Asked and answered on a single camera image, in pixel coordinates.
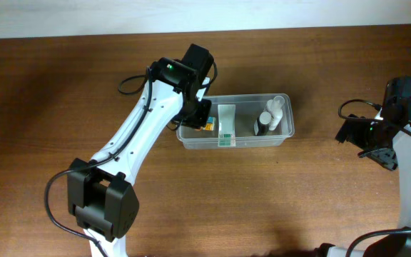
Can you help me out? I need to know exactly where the small gold-lid jar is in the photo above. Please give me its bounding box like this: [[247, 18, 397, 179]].
[[203, 116, 216, 131]]

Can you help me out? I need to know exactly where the white green tube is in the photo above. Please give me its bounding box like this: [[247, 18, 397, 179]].
[[218, 104, 235, 147]]

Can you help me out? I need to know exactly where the dark bottle white cap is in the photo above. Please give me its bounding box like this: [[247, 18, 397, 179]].
[[254, 111, 272, 136]]

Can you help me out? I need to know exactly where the clear white spray bottle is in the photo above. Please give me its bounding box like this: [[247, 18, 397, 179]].
[[265, 96, 285, 131]]

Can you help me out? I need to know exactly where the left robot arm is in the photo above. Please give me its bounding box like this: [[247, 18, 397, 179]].
[[67, 44, 215, 256]]

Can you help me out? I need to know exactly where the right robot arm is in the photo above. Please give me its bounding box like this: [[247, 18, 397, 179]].
[[314, 76, 411, 257]]

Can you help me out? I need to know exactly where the clear plastic container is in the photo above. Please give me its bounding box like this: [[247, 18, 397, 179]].
[[176, 94, 295, 149]]

